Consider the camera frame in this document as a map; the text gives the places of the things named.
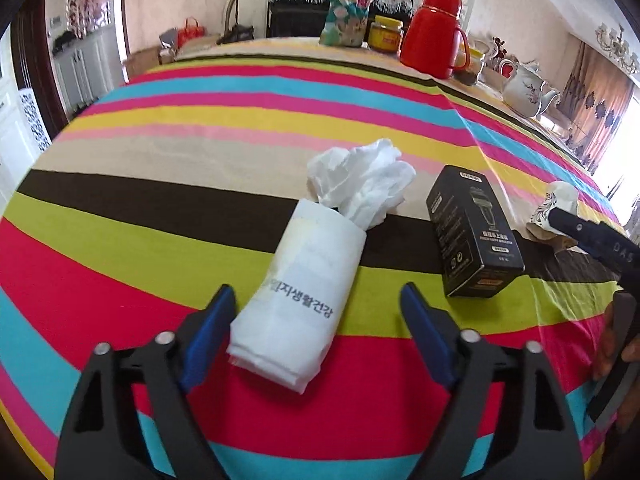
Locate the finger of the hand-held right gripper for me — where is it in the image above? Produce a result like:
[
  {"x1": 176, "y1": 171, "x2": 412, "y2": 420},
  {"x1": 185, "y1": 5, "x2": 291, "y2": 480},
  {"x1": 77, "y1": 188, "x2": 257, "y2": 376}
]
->
[{"x1": 547, "y1": 208, "x2": 606, "y2": 256}]

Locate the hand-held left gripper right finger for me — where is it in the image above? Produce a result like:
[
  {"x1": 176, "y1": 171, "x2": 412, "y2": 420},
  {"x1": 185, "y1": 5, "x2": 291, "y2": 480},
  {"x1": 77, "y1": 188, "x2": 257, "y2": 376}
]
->
[{"x1": 400, "y1": 282, "x2": 583, "y2": 480}]

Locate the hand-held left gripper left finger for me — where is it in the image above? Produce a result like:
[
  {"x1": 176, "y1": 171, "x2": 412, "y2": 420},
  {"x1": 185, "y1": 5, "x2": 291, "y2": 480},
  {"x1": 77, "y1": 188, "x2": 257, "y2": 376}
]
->
[{"x1": 57, "y1": 284, "x2": 237, "y2": 480}]

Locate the patterned paper cup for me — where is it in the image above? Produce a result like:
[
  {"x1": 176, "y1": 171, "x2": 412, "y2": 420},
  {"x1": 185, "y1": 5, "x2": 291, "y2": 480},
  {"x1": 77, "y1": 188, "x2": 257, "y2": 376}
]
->
[{"x1": 525, "y1": 181, "x2": 581, "y2": 253}]

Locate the white tissue pack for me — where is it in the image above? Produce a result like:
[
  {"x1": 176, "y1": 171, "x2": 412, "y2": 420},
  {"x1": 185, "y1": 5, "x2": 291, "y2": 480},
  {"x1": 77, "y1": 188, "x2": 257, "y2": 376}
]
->
[{"x1": 226, "y1": 138, "x2": 417, "y2": 393}]

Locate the person's right hand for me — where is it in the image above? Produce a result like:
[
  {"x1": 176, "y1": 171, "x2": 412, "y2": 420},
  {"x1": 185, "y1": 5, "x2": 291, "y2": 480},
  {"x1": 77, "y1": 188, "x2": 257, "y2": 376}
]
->
[{"x1": 592, "y1": 304, "x2": 622, "y2": 382}]

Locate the black product box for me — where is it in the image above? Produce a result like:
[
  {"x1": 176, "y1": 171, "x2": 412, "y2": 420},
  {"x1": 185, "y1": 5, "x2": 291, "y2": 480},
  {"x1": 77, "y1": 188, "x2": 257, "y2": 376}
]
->
[{"x1": 426, "y1": 165, "x2": 526, "y2": 298}]

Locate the brown patterned curtain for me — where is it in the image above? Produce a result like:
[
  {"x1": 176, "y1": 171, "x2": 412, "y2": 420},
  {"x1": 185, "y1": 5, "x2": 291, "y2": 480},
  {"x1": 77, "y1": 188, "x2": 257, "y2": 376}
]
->
[{"x1": 557, "y1": 42, "x2": 633, "y2": 176}]

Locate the white floral teapot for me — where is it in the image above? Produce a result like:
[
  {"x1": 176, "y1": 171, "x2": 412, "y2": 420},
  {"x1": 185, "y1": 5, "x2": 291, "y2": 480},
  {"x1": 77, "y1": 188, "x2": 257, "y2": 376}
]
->
[{"x1": 501, "y1": 60, "x2": 563, "y2": 118}]

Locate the striped colourful tablecloth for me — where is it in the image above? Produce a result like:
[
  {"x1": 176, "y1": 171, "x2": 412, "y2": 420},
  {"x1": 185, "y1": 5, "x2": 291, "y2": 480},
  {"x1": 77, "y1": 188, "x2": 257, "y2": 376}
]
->
[{"x1": 0, "y1": 37, "x2": 631, "y2": 480}]

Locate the dark glass jar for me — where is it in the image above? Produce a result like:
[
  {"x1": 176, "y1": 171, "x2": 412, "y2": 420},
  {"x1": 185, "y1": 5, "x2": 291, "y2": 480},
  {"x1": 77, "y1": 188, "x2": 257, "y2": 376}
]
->
[{"x1": 454, "y1": 57, "x2": 481, "y2": 86}]

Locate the crystal chandelier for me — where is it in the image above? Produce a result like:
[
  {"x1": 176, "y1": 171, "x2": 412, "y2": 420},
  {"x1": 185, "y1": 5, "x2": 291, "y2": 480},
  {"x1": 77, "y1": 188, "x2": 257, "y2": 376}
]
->
[{"x1": 595, "y1": 24, "x2": 640, "y2": 73}]

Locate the red thermos jug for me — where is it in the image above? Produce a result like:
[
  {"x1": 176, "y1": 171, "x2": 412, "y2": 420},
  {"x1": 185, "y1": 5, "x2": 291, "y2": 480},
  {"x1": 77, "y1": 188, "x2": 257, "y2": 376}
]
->
[{"x1": 398, "y1": 0, "x2": 472, "y2": 80}]

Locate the yellow lidded jar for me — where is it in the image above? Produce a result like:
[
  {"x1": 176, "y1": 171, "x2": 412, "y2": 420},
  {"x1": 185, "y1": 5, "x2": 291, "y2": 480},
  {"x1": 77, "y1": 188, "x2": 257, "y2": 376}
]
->
[{"x1": 367, "y1": 15, "x2": 405, "y2": 55}]

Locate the white patterned panel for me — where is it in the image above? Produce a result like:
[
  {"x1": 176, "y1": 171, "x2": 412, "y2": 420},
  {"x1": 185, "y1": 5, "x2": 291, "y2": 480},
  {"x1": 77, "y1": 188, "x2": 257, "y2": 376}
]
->
[{"x1": 17, "y1": 87, "x2": 53, "y2": 151}]

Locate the brown cardboard carton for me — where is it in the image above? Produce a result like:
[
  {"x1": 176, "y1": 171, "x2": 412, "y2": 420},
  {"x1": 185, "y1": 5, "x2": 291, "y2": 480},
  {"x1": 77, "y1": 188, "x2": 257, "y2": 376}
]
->
[{"x1": 122, "y1": 46, "x2": 163, "y2": 78}]

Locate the tall white cabinet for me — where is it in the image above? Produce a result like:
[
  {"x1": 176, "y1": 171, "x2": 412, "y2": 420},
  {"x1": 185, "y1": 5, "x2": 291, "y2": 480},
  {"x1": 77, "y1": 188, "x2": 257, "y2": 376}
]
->
[{"x1": 0, "y1": 35, "x2": 36, "y2": 201}]

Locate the low white cabinet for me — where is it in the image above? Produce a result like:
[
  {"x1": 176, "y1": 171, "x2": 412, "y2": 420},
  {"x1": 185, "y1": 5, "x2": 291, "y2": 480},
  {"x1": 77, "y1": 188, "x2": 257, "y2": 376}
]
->
[{"x1": 52, "y1": 30, "x2": 126, "y2": 116}]

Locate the red gift bag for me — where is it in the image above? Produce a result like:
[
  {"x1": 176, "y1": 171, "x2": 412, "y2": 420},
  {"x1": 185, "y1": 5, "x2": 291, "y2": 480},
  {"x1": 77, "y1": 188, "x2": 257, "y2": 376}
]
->
[{"x1": 177, "y1": 17, "x2": 207, "y2": 48}]

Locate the teal snack bag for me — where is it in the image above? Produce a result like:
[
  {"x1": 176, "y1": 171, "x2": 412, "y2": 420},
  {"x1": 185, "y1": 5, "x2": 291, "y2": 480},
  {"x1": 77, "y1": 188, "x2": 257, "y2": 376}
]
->
[{"x1": 320, "y1": 0, "x2": 386, "y2": 48}]

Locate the black piano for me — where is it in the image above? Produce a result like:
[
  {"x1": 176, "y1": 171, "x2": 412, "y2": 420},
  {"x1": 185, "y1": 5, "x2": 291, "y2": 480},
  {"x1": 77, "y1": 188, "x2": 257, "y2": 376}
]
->
[{"x1": 267, "y1": 0, "x2": 331, "y2": 38}]

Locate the dark wooden door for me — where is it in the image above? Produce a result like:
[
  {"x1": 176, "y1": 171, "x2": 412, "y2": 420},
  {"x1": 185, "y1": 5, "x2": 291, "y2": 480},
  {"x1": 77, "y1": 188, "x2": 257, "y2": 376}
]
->
[{"x1": 10, "y1": 0, "x2": 68, "y2": 121}]

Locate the white lattice screen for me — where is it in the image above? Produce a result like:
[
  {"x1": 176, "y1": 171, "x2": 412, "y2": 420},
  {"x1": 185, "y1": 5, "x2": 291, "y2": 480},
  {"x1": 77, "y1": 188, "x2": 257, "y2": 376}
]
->
[{"x1": 65, "y1": 0, "x2": 113, "y2": 38}]

